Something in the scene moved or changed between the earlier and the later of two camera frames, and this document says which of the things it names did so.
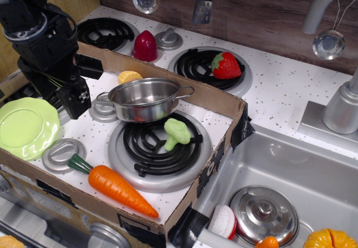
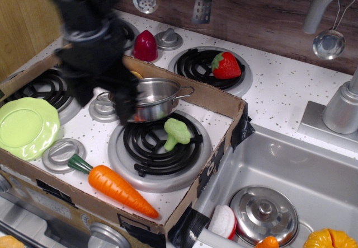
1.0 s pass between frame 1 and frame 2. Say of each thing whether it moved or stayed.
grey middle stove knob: stayed
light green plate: stayed
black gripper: moved
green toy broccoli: stayed
